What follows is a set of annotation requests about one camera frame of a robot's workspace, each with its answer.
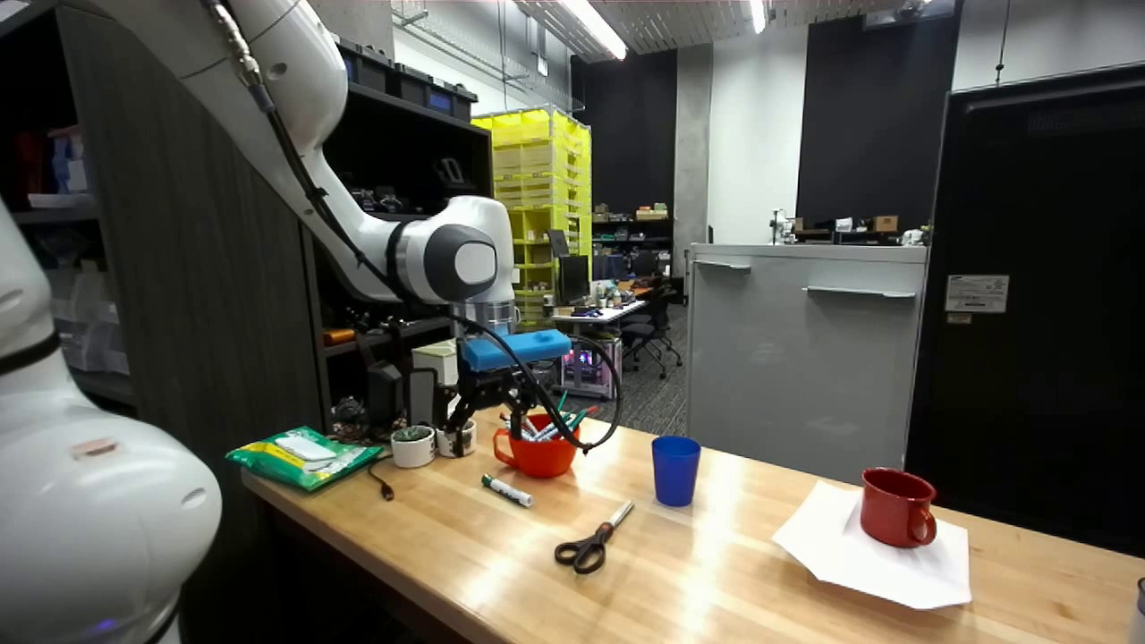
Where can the dark wooden shelf unit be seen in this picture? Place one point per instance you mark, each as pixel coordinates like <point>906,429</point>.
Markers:
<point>180,261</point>

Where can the black cabinet door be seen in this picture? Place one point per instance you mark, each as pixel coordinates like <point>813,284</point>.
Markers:
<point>1040,323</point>

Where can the blue wrist camera box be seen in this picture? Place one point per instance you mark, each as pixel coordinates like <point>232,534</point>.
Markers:
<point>517,348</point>

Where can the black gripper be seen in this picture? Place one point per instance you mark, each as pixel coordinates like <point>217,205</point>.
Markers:
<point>485,398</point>

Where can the large black wall panel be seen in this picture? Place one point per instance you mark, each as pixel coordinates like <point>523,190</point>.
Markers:
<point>877,118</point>

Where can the white marker with green cap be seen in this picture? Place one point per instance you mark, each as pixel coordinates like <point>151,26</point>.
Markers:
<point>505,493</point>

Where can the long ceiling light strip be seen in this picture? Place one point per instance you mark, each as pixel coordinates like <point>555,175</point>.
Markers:
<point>757,16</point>
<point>592,26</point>

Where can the black desktop speaker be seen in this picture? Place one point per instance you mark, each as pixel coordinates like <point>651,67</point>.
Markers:
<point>385,398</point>

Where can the yellow storage rack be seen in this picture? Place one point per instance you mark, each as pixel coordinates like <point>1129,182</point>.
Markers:
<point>542,179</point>

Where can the dark red mug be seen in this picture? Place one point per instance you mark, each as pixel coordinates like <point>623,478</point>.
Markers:
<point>898,510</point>

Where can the grey partition panel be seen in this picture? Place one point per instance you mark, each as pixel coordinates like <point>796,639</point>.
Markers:
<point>800,371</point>

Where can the orange-red cup holding markers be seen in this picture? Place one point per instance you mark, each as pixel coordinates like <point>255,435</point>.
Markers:
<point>537,458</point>

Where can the white paper sheet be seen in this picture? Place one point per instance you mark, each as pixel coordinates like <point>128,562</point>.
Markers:
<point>836,561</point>

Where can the blue plastic cup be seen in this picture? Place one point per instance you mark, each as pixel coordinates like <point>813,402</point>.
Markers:
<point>677,469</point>

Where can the white sign on door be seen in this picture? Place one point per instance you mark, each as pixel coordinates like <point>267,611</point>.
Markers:
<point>980,296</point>

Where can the green plastic packet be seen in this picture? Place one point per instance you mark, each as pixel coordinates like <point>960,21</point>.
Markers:
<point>305,458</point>

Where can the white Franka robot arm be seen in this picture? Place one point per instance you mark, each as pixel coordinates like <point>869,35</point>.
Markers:
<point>108,512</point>

